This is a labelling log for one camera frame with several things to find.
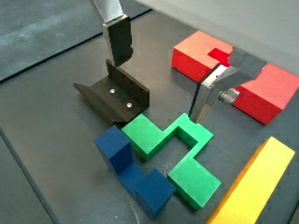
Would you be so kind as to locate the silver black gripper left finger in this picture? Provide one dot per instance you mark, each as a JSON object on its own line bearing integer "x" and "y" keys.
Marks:
{"x": 116, "y": 29}

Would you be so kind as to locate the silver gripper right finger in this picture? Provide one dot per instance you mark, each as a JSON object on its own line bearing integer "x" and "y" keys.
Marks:
{"x": 217, "y": 87}

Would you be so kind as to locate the blue U-shaped block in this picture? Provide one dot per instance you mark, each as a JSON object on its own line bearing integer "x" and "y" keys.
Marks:
{"x": 149, "y": 188}

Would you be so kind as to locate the red puzzle base board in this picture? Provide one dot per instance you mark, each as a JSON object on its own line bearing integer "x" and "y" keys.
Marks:
{"x": 263, "y": 96}

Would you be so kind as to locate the green zigzag block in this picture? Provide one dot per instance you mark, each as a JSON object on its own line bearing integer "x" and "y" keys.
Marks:
{"x": 179, "y": 142}

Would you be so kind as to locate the yellow long bar block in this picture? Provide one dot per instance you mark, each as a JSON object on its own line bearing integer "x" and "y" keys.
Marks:
{"x": 251, "y": 190}

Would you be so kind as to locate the black bracket holder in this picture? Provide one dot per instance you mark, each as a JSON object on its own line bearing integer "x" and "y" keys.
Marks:
{"x": 117, "y": 96}

